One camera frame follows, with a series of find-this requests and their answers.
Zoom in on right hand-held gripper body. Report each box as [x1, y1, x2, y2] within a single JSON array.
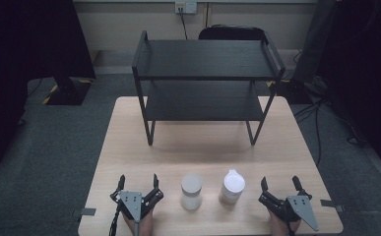
[[258, 191, 320, 232]]

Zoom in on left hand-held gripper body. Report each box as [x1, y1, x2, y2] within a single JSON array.
[[109, 188, 164, 236]]

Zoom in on glass jar with spout lid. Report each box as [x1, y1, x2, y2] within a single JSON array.
[[219, 168, 247, 207]]

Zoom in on glass jar of white powder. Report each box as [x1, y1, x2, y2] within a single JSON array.
[[180, 173, 204, 211]]

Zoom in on black two-tier shelf rack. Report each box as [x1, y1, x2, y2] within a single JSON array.
[[131, 29, 286, 147]]

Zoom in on person's right hand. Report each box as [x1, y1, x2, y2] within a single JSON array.
[[269, 210, 301, 236]]

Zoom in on person's left hand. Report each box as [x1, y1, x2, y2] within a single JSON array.
[[122, 209, 154, 236]]

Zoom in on dark table edge tab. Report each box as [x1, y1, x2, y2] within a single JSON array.
[[320, 199, 346, 213], [72, 206, 97, 219]]

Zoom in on black stand base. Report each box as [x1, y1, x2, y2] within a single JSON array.
[[41, 76, 93, 106]]

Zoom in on dark curtain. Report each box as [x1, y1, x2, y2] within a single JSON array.
[[319, 0, 381, 182], [0, 0, 96, 178]]

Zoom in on grey upright stand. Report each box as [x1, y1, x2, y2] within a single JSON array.
[[276, 0, 340, 104]]

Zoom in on black chair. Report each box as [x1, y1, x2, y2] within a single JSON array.
[[198, 24, 267, 41]]

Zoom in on left hand-held gripper cable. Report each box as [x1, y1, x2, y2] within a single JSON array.
[[108, 201, 123, 236]]

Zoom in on black floor cables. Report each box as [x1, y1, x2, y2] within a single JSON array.
[[291, 48, 369, 167]]

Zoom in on black socket cable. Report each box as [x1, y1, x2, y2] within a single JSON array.
[[179, 12, 189, 40]]

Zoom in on white wall socket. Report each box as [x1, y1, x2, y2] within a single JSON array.
[[174, 0, 198, 15]]

